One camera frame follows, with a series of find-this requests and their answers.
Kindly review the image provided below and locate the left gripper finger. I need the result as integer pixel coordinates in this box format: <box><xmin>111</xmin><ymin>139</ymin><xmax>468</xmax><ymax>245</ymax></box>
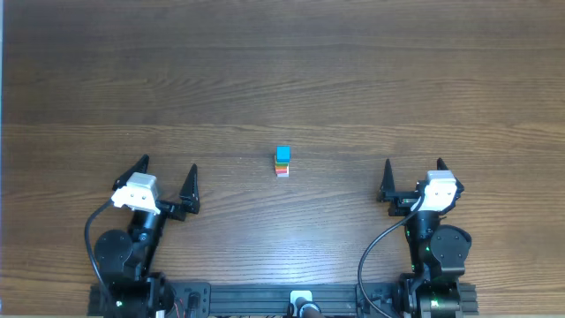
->
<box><xmin>112</xmin><ymin>154</ymin><xmax>150</xmax><ymax>192</ymax></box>
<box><xmin>178</xmin><ymin>163</ymin><xmax>202</xmax><ymax>216</ymax></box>

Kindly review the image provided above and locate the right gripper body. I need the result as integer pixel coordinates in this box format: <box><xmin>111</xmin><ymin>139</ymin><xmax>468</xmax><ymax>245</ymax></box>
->
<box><xmin>378</xmin><ymin>190</ymin><xmax>421</xmax><ymax>218</ymax></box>

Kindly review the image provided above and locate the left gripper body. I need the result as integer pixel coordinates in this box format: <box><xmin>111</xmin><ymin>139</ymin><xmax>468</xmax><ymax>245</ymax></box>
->
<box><xmin>154</xmin><ymin>199</ymin><xmax>187</xmax><ymax>223</ymax></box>

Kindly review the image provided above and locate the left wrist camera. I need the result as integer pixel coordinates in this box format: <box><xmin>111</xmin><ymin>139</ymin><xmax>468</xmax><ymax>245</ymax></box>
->
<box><xmin>109</xmin><ymin>171</ymin><xmax>161</xmax><ymax>216</ymax></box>

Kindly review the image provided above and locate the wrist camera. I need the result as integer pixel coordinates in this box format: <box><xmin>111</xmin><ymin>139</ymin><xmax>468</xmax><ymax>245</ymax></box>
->
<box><xmin>109</xmin><ymin>171</ymin><xmax>161</xmax><ymax>216</ymax></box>
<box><xmin>410</xmin><ymin>170</ymin><xmax>459</xmax><ymax>213</ymax></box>

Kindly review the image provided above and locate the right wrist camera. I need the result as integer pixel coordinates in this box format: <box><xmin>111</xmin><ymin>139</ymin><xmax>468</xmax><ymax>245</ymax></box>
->
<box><xmin>410</xmin><ymin>170</ymin><xmax>459</xmax><ymax>213</ymax></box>

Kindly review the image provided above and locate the mounting rail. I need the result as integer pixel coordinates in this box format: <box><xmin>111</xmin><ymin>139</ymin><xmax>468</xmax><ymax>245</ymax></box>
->
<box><xmin>87</xmin><ymin>282</ymin><xmax>480</xmax><ymax>317</ymax></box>

